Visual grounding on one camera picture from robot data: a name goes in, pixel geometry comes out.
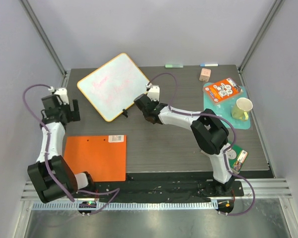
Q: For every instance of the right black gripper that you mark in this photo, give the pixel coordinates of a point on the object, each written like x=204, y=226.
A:
x=141, y=103

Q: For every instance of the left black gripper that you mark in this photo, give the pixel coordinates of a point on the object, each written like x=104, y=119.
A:
x=73, y=116

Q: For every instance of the yellow framed whiteboard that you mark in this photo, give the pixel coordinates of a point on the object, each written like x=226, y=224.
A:
x=113, y=87

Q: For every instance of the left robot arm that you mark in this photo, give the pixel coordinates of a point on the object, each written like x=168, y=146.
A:
x=51, y=176

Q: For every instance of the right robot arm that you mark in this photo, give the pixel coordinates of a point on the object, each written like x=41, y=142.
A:
x=210, y=134

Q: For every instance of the green marker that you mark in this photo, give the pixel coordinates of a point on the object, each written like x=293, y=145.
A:
x=173, y=66

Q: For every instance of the orange plastic board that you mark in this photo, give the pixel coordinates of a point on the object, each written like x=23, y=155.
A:
x=102, y=156

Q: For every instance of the pink cube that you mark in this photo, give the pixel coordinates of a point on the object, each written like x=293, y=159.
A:
x=205, y=75

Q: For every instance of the orange toy box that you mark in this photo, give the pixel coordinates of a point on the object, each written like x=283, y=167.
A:
x=222, y=91

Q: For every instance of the teal silicone mat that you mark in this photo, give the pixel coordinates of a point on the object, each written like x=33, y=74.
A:
x=224, y=110

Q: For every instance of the blue white marker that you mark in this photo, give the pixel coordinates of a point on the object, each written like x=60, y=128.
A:
x=209, y=65

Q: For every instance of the yellow-green paper cup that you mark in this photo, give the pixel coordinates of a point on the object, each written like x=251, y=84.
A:
x=241, y=109

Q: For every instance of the green packaged book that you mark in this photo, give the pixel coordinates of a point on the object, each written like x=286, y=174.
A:
x=236, y=157

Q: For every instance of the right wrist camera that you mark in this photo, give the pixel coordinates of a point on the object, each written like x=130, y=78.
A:
x=153, y=92

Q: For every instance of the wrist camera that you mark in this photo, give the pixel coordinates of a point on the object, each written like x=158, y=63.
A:
x=61, y=93
x=153, y=92

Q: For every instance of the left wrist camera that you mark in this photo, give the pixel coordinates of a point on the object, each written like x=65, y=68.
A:
x=61, y=93

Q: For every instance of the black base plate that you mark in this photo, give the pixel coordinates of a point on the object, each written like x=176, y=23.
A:
x=153, y=187

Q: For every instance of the white slotted cable duct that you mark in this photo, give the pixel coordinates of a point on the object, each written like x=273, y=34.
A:
x=89, y=205

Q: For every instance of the aluminium frame rail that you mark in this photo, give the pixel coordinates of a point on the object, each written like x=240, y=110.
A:
x=270, y=188

